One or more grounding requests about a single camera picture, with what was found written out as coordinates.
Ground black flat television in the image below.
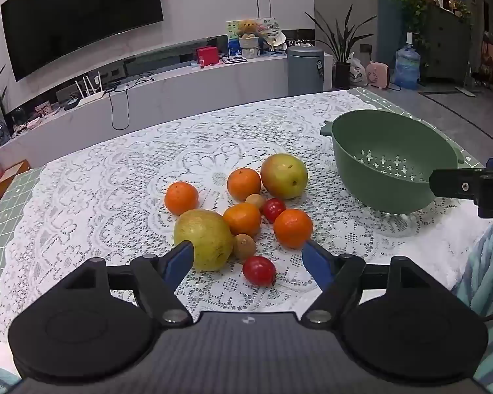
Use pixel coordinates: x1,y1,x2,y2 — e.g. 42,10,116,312
0,0,165,83

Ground red tomato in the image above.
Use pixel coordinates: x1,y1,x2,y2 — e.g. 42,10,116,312
263,198,287,223
242,255,277,287

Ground person's right forearm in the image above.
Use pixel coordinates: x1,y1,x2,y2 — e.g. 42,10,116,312
452,217,493,394

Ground white lace tablecloth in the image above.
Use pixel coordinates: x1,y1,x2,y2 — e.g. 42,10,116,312
0,88,493,342

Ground red box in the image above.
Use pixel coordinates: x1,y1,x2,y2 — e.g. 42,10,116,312
196,46,219,68

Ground trailing leafy plant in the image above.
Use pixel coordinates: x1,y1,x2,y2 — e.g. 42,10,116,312
390,0,440,50

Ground grey green cabinet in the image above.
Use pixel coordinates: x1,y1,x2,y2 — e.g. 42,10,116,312
423,6,473,83

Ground pink heater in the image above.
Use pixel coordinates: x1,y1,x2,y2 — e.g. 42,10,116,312
365,61,391,89

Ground brown cardboard box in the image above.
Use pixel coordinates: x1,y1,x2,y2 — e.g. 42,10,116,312
0,160,30,204

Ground orange mandarin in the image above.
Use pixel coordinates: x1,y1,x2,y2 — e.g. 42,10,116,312
223,202,262,238
273,209,314,249
227,168,262,202
165,182,200,216

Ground blue water jug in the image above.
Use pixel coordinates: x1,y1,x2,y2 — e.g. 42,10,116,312
395,33,421,90

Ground red green mango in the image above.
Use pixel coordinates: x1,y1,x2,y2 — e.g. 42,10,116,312
260,153,309,200

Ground brown teddy bear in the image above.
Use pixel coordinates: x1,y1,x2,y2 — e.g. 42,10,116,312
237,20,259,38

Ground white marble television counter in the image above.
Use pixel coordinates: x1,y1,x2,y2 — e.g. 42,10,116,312
0,51,333,169

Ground long-leaved potted plant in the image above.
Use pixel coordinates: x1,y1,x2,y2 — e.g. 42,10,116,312
304,4,379,89

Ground black cable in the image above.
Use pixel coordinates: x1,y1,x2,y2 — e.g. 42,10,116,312
107,72,154,131

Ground green colander bowl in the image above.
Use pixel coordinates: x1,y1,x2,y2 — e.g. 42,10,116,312
320,109,465,214

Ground grey trash bin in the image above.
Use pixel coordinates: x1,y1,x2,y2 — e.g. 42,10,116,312
286,45,325,96

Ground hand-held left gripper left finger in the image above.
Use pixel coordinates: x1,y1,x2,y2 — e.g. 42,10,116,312
61,240,196,328

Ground white router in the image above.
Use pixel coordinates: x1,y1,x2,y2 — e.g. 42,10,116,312
75,72,107,106

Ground white plastic bag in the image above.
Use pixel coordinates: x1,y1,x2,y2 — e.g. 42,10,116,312
348,53,369,88

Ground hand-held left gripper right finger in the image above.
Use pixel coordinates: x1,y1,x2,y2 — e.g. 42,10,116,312
301,239,441,328

